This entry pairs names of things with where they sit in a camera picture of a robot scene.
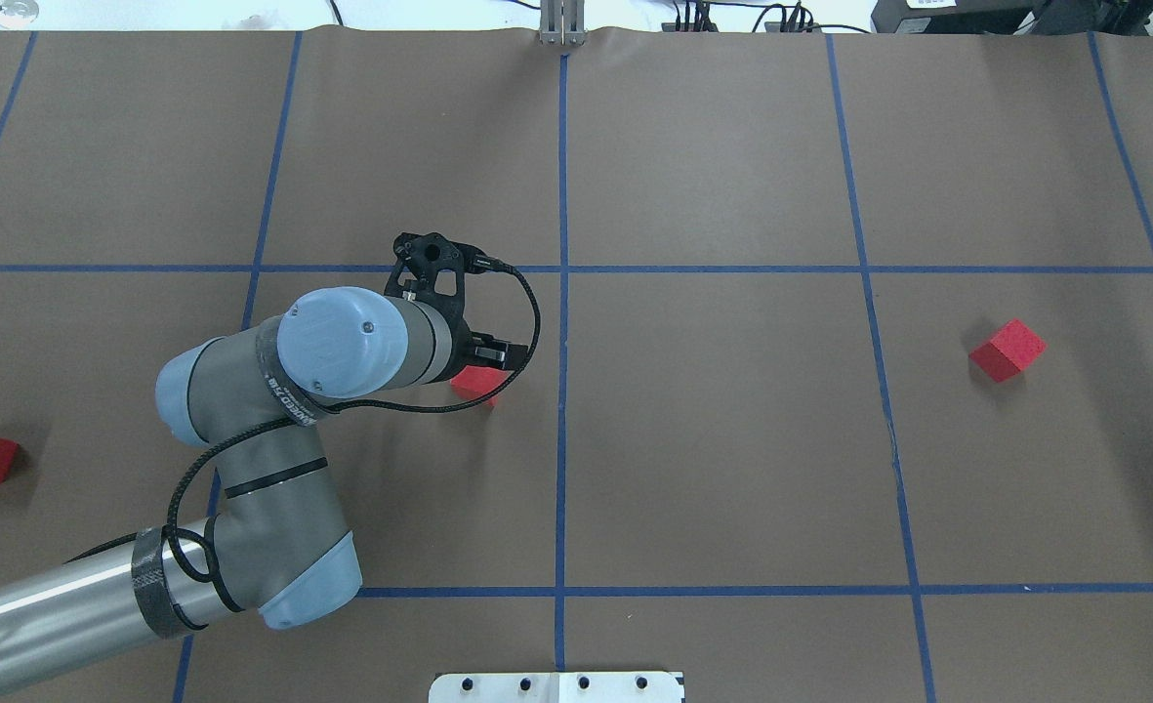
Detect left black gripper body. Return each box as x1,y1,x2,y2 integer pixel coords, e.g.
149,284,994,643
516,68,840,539
384,232,492,383

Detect black equipment at table back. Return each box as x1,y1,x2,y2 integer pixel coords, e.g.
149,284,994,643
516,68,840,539
871,1,1153,36

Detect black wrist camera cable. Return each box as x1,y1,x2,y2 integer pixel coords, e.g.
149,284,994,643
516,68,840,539
166,256,543,611

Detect aluminium camera post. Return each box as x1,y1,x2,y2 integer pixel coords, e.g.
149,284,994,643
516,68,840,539
536,0,588,46

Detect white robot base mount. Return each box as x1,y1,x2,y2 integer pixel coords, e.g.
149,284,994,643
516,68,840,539
428,671,686,702

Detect black cables at table back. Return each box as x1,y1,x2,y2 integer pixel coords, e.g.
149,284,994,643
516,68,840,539
662,0,871,35

